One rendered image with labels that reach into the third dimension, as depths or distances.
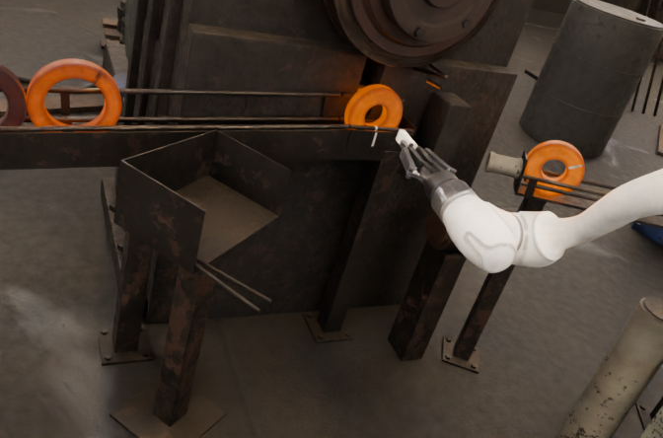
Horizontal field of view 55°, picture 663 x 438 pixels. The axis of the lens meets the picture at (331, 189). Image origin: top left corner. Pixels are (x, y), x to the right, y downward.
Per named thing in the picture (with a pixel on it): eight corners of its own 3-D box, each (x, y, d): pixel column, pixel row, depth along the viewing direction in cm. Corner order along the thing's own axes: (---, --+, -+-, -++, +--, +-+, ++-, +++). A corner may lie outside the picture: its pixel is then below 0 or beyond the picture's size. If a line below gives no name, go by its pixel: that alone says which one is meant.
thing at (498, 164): (484, 167, 179) (490, 148, 177) (516, 174, 178) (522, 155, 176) (484, 176, 174) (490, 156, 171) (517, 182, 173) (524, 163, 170)
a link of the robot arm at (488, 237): (429, 226, 131) (473, 236, 138) (467, 279, 120) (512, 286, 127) (458, 185, 126) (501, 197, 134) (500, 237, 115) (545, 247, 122)
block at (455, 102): (404, 163, 186) (430, 88, 175) (426, 164, 189) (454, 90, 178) (421, 182, 178) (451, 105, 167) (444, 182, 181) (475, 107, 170)
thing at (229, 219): (89, 427, 148) (119, 160, 114) (170, 369, 169) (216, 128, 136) (152, 480, 140) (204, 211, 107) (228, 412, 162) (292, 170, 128)
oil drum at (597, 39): (500, 115, 440) (553, -13, 398) (562, 120, 467) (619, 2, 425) (555, 157, 395) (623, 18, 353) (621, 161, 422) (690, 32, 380)
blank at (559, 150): (530, 196, 179) (530, 201, 176) (518, 146, 174) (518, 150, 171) (588, 185, 174) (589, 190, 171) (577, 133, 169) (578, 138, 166)
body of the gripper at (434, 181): (424, 207, 136) (405, 182, 142) (457, 207, 139) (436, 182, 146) (438, 180, 132) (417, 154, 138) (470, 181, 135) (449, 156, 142)
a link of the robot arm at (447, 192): (469, 227, 136) (456, 209, 140) (486, 193, 131) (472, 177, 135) (435, 227, 132) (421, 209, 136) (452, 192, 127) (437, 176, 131)
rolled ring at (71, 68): (18, 67, 124) (18, 61, 126) (35, 150, 134) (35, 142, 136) (116, 60, 130) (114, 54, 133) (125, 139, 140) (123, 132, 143)
